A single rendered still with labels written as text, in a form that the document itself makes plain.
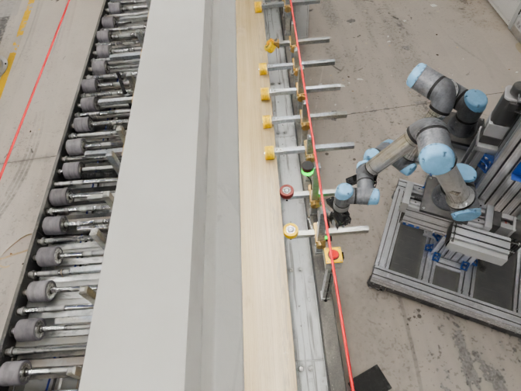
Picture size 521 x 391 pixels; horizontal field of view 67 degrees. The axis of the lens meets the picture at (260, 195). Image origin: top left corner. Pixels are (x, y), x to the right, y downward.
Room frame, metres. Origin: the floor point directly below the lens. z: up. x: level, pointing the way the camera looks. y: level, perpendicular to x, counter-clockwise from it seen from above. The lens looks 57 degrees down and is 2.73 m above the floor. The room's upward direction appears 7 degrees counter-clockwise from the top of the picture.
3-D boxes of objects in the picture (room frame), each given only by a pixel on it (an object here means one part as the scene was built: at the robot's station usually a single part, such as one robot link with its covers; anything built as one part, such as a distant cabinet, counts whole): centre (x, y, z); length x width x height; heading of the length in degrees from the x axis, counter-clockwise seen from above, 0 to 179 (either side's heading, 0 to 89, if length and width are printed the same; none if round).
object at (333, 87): (1.95, -0.36, 0.95); 0.50 x 0.04 x 0.04; 87
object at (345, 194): (0.93, -0.38, 1.23); 0.09 x 0.08 x 0.11; 78
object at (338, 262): (0.65, -0.27, 1.18); 0.07 x 0.07 x 0.08; 87
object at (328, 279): (0.65, -0.27, 0.93); 0.05 x 0.04 x 0.45; 177
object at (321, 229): (0.91, -0.28, 0.91); 0.03 x 0.03 x 0.48; 87
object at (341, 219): (0.92, -0.37, 1.07); 0.09 x 0.08 x 0.12; 17
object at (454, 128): (1.38, -1.16, 1.09); 0.15 x 0.15 x 0.10
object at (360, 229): (0.95, -0.33, 0.84); 0.43 x 0.03 x 0.04; 87
